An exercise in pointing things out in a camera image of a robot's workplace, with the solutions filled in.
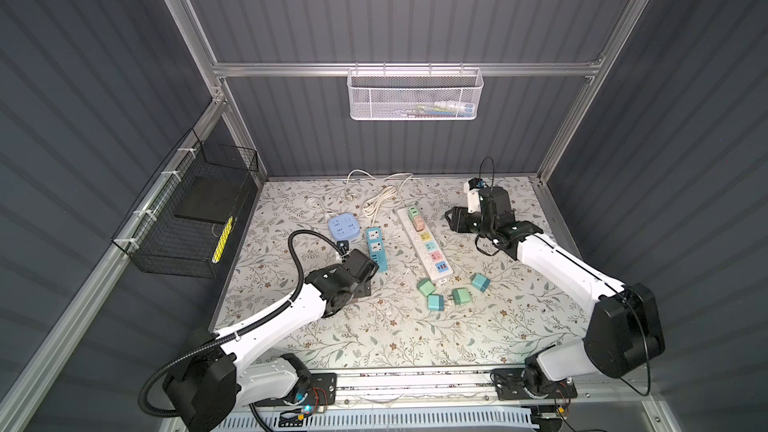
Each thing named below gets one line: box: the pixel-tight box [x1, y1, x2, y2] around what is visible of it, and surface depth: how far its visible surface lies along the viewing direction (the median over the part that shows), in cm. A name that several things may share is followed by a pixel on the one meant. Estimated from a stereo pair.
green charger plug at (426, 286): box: [417, 278, 436, 298], surface depth 92 cm
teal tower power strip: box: [366, 227, 389, 272], surface depth 100 cm
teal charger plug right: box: [472, 273, 491, 292], surface depth 93 cm
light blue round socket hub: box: [328, 213, 361, 242], surface depth 104 cm
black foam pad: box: [173, 174, 248, 224], surface depth 78 cm
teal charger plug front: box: [427, 295, 445, 311], surface depth 88 cm
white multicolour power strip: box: [397, 206, 454, 281], surface depth 98 cm
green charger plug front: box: [452, 288, 471, 305], surface depth 89 cm
